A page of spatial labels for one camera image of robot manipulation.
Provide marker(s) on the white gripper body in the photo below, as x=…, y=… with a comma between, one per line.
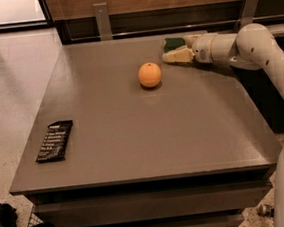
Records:
x=201, y=48

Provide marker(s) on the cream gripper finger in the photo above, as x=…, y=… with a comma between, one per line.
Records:
x=189, y=39
x=180, y=55

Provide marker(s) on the green and yellow sponge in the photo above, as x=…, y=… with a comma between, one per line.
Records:
x=173, y=43

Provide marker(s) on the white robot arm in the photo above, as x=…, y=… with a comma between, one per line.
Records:
x=253, y=47

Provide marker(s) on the black rxbar chocolate wrapper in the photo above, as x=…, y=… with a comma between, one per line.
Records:
x=54, y=143

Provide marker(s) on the orange fruit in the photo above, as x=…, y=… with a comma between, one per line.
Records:
x=149, y=75

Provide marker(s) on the grey upper drawer front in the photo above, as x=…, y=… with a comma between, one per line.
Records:
x=154, y=205

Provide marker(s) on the black white striped cylinder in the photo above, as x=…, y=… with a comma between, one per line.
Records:
x=265, y=210

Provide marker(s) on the right metal bracket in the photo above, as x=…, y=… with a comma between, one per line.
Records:
x=247, y=13

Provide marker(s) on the metal bracket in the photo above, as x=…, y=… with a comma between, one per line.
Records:
x=103, y=21
x=247, y=13

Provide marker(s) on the left metal bracket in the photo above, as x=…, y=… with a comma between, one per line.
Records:
x=103, y=21

